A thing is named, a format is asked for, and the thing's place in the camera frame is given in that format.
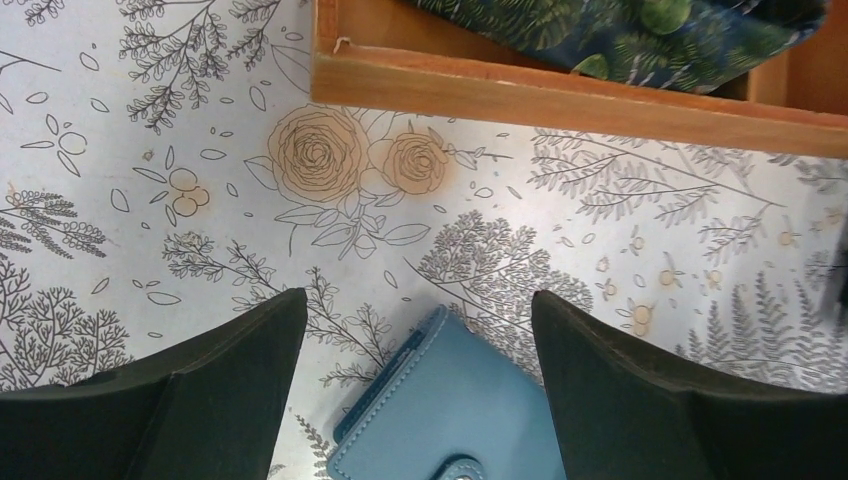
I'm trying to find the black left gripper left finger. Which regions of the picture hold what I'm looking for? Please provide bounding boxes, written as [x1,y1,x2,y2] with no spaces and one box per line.
[1,288,308,479]

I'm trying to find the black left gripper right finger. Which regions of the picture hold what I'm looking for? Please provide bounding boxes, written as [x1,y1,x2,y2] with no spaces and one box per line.
[531,290,847,479]

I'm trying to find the rolled green tie front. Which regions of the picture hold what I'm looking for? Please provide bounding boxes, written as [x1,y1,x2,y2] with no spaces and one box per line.
[414,0,831,94]

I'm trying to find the blue leather card holder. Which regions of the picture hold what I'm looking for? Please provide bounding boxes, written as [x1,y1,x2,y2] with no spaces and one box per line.
[326,306,566,480]

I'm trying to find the wooden compartment tray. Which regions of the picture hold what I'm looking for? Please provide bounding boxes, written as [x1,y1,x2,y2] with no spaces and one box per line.
[310,1,847,158]

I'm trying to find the floral table mat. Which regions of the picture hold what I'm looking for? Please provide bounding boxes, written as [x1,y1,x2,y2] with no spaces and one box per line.
[1,1,847,479]

